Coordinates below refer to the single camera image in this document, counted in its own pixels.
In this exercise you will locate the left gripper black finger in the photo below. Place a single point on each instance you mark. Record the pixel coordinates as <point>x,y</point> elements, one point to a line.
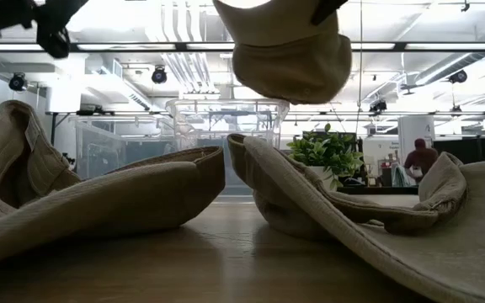
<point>54,44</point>

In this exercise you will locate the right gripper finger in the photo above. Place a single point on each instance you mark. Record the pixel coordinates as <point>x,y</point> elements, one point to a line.
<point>328,9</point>

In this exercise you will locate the beige bucket hat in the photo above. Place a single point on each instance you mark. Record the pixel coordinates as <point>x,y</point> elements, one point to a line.
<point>289,63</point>
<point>436,261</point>
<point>99,202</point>

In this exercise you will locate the black background robot arm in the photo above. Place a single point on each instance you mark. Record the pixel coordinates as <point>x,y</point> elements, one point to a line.
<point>69,160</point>

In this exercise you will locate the clear plastic storage bin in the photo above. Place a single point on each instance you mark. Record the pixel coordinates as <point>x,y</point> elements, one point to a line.
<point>99,147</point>
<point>225,122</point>

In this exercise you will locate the green leafy plant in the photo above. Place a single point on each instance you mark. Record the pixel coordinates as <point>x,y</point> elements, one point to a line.
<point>322,153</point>

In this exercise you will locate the white round pillar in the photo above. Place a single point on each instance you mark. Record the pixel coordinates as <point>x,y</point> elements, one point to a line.
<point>415,126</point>

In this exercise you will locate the white plant pot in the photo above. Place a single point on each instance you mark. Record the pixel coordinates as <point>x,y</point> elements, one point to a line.
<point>320,173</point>

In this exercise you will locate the person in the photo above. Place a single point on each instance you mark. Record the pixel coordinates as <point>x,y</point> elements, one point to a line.
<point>421,160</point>

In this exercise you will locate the black background table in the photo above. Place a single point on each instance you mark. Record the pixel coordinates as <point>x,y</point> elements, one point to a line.
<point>377,190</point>

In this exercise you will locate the silver ceiling duct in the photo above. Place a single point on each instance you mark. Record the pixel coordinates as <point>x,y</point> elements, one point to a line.
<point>457,63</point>

